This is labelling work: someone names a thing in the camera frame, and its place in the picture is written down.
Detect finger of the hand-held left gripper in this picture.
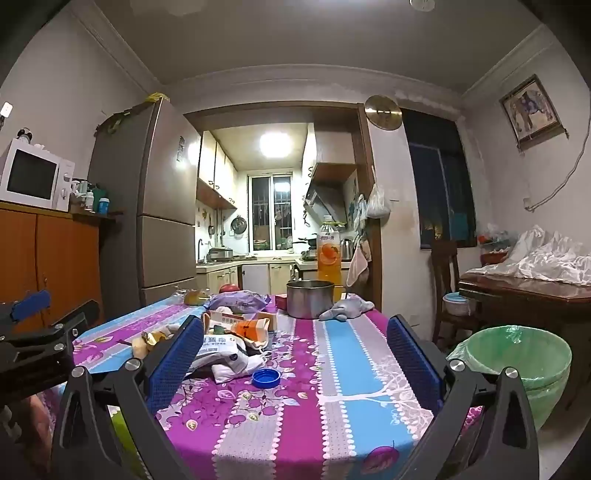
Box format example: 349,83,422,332
0,300,101,365
0,290,52,334

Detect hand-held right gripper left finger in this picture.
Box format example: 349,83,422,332
50,315,206,480

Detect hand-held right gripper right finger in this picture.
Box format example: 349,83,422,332
385,315,541,480

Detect white printed packet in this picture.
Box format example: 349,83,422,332
196,333,252,370

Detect orange white wrapper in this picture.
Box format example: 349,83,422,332
228,318,273,344

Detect green trash bin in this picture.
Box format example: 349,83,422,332
445,325,573,432

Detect orange wooden cabinet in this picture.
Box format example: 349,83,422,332
0,200,116,333

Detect red white carton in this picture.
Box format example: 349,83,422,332
209,310,278,333

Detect blue white basin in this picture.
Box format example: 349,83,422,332
442,292,472,317

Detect grey glove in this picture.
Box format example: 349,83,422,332
318,296,376,322

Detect purple plastic bag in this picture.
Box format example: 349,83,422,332
203,291,272,317

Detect blue bottle cap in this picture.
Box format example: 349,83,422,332
251,368,281,388

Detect dark wooden chair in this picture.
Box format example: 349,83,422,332
429,240,481,352

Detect hanging pink towel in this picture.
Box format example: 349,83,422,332
346,240,372,287

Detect kitchen base cabinets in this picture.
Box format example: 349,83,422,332
196,261,319,296

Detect metal pot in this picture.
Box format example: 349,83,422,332
286,280,335,320

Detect white microwave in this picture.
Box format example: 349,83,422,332
0,137,75,212

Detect brown wooden dining table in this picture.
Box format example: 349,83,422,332
457,270,591,352

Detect orange juice bottle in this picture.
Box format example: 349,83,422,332
316,215,343,303

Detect silver refrigerator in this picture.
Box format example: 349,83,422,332
88,97,201,308

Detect hanging white plastic bag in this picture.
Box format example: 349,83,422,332
366,182,392,220

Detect white plastic sheet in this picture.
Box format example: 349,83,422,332
501,224,591,287

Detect dark room window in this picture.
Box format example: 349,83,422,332
402,108,477,250

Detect kitchen window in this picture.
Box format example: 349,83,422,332
248,173,295,252

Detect range hood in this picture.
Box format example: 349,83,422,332
303,178,348,222

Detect kitchen ceiling light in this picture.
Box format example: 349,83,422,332
259,131,294,158

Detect kitchen wall cupboards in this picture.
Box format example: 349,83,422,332
196,130,239,210

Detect white wall cable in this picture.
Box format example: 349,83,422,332
524,129,591,213

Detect round gold wall clock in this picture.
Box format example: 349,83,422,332
364,95,402,131

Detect framed wall picture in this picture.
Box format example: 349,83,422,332
499,74,565,151

